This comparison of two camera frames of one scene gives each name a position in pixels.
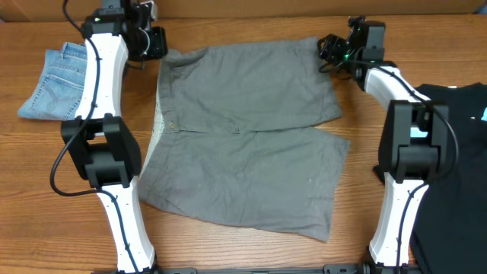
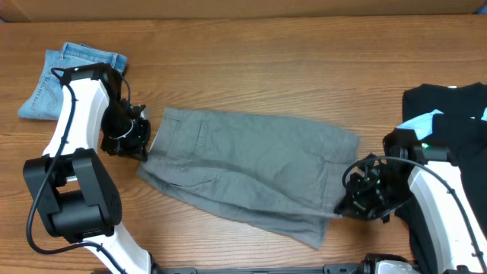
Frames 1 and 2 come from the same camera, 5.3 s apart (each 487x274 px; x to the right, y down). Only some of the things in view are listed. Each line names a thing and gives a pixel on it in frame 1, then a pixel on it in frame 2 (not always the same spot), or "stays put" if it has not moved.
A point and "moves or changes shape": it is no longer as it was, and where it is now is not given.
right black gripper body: (337, 50) to (377, 197)
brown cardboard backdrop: (54, 11) stays put
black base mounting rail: (332, 269) stays put
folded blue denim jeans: (59, 92) stays put
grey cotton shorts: (234, 141) moves or changes shape
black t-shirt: (450, 233) stays put
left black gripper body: (150, 44) to (122, 135)
